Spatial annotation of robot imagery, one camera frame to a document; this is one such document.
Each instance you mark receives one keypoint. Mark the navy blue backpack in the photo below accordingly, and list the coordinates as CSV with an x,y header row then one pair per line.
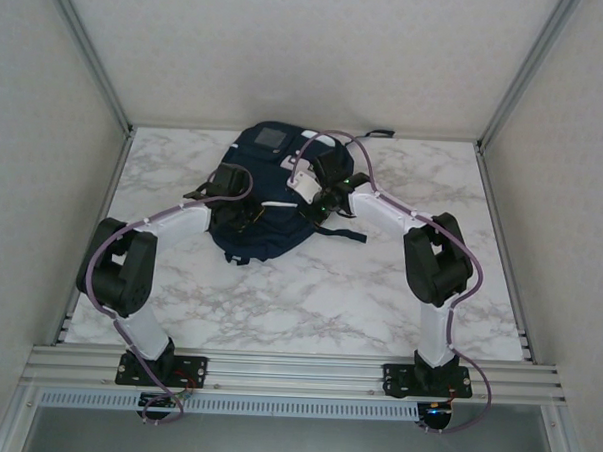
x,y
271,234

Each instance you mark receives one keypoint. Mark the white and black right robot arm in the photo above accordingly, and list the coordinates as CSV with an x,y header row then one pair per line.
x,y
377,209

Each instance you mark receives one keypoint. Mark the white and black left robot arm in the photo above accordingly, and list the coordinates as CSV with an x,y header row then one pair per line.
x,y
181,226

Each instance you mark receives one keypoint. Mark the small circuit board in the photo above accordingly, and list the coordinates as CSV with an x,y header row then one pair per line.
x,y
159,400
436,410

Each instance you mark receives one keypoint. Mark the aluminium table side rail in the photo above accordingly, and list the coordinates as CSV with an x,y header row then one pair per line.
x,y
510,255
95,202

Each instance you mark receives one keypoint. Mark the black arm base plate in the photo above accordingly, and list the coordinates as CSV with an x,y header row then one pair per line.
x,y
400,380
195,371

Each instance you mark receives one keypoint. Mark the aluminium mounting rail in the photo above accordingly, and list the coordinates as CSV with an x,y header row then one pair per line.
x,y
295,376

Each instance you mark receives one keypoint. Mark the aluminium frame post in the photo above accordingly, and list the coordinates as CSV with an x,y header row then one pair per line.
x,y
89,51
531,71

